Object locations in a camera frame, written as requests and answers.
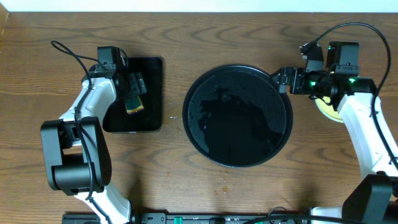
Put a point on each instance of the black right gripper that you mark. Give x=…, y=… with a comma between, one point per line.
x=296, y=74

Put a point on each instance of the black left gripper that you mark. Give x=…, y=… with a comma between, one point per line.
x=134, y=86

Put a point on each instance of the green yellow sponge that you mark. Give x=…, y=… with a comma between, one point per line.
x=134, y=105

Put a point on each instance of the yellow plate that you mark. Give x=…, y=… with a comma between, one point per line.
x=328, y=110

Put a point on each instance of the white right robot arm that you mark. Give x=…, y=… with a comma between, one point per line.
x=373, y=143

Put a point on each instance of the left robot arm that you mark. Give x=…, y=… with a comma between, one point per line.
x=76, y=156

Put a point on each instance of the rectangular black tray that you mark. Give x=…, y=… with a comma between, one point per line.
x=117, y=120

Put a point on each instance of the round black tray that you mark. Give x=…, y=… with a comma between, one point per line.
x=235, y=116

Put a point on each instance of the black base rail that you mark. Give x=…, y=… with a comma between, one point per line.
x=162, y=218

